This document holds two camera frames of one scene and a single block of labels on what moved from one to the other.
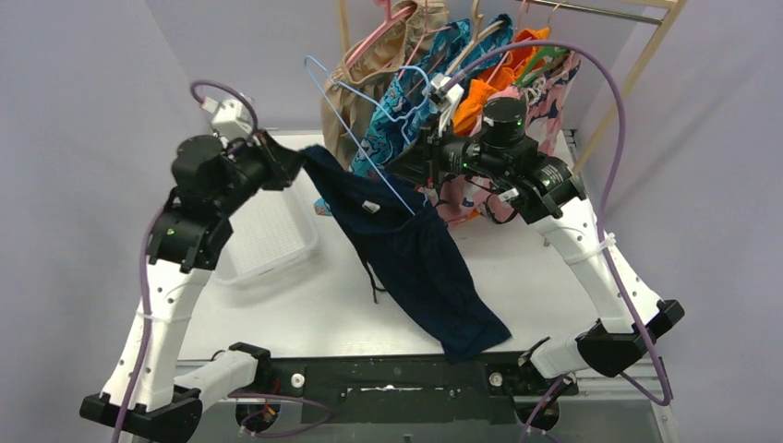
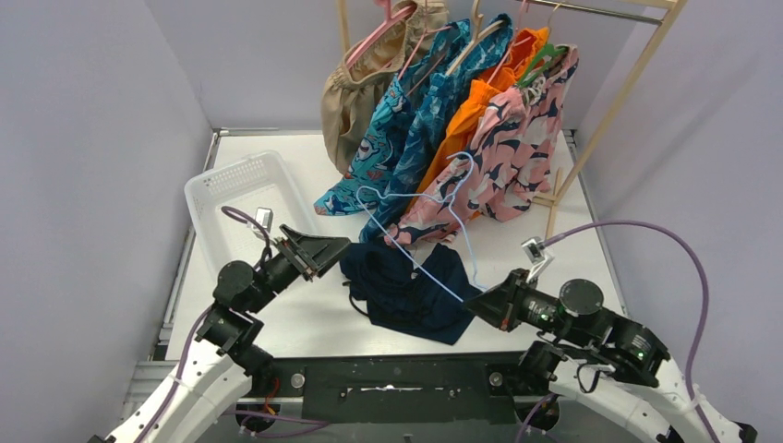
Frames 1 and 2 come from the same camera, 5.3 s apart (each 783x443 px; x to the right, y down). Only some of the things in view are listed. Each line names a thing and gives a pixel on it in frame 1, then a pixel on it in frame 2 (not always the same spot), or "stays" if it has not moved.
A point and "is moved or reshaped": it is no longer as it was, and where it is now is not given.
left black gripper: [276, 162] -> [295, 255]
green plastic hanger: [537, 62] stays
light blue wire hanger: [419, 106] -> [467, 245]
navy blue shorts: [406, 250] is moved or reshaped
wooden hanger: [476, 17] stays
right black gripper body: [461, 156] -> [536, 306]
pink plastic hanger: [390, 20] stays
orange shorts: [472, 99] stays
